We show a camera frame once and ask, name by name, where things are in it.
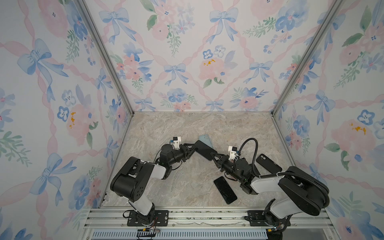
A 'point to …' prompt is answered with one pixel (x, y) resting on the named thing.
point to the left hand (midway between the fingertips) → (198, 146)
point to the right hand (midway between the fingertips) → (209, 153)
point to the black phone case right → (268, 164)
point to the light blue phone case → (205, 139)
